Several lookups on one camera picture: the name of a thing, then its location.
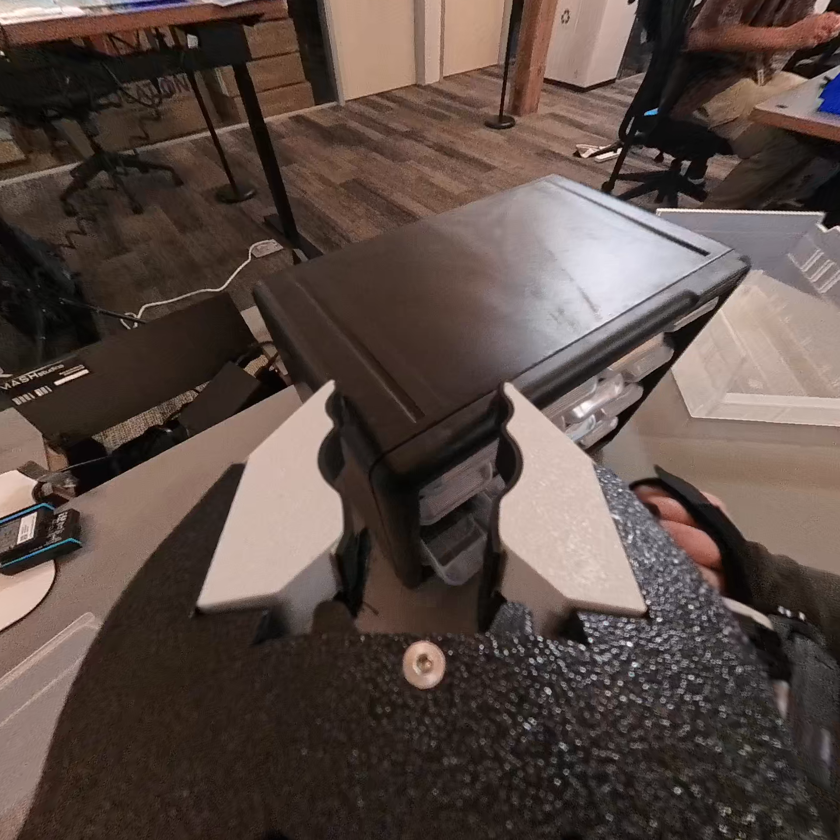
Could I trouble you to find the white power cable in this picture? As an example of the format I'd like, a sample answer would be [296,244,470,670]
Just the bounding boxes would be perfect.
[118,246,260,329]

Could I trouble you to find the black power adapter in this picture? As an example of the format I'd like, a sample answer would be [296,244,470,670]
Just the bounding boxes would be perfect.
[178,363,265,431]

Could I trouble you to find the white round pad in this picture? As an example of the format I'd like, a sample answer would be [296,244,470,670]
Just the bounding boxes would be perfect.
[0,469,56,631]

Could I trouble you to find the black drawer cabinet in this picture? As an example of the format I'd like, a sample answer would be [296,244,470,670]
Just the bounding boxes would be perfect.
[252,174,752,588]

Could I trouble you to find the black office chair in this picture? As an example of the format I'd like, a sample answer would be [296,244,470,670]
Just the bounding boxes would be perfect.
[600,0,736,204]
[0,49,185,217]

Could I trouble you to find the clear plastic storage bin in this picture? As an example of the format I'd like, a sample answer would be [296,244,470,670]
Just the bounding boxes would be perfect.
[0,612,102,837]
[656,209,840,421]

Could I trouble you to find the wooden desk black legs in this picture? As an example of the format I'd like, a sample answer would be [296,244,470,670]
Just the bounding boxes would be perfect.
[0,0,322,263]

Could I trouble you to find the black labelled cardboard box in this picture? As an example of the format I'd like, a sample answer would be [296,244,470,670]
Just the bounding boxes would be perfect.
[0,292,263,460]

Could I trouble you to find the grey top desk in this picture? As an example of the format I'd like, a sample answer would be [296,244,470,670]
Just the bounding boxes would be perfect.
[748,69,840,142]

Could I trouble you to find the stack of cardboard boxes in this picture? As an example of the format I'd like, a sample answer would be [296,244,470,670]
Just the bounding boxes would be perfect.
[157,20,316,126]

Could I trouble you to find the black tripod stand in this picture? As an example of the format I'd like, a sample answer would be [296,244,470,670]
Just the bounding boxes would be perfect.
[0,217,148,355]

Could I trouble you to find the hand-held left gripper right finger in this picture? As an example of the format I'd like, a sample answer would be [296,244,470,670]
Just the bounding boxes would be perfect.
[495,382,648,636]

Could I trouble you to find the person's right hand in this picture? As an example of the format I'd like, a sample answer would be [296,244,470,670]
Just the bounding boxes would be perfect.
[633,482,729,595]

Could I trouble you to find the wooden post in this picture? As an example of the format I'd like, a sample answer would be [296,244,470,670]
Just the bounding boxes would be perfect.
[511,0,559,118]

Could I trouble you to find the white recycling bin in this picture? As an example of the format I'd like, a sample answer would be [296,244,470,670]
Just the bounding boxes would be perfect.
[545,0,641,89]

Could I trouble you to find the small dark bracket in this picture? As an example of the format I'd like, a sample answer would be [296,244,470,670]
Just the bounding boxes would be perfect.
[20,459,80,506]

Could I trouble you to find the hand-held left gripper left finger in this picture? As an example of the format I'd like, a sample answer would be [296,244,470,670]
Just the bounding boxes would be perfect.
[196,379,349,636]

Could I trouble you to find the black stanchion pole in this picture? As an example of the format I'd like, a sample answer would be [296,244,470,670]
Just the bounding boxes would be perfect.
[484,0,526,130]
[187,82,259,204]

